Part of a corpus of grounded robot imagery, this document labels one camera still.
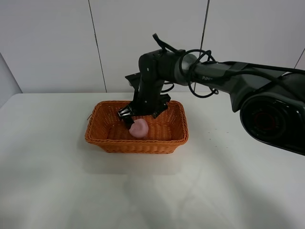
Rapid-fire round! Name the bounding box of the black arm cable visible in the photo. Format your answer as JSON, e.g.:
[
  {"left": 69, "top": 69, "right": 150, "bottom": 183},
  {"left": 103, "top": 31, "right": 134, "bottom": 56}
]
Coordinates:
[{"left": 152, "top": 33, "right": 305, "bottom": 99}]

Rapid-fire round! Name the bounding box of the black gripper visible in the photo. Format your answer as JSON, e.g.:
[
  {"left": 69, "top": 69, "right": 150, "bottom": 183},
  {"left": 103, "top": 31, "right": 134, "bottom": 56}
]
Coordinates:
[{"left": 118, "top": 79, "right": 171, "bottom": 130}]

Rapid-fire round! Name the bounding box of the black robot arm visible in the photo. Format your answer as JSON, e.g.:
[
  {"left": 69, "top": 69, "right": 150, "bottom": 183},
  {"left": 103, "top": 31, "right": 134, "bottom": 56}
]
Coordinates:
[{"left": 118, "top": 49, "right": 305, "bottom": 155}]

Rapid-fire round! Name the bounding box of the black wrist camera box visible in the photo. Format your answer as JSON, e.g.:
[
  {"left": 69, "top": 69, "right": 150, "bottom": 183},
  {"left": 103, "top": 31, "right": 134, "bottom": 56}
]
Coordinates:
[{"left": 125, "top": 73, "right": 141, "bottom": 90}]

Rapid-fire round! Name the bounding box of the orange woven plastic basket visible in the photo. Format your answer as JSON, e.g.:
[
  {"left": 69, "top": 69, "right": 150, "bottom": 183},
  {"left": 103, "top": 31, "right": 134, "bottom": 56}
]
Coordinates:
[{"left": 85, "top": 101, "right": 189, "bottom": 154}]

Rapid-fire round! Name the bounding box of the pink peach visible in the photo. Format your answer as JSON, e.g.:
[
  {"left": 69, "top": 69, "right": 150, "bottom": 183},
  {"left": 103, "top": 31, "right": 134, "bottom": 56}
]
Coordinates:
[{"left": 129, "top": 119, "right": 149, "bottom": 138}]

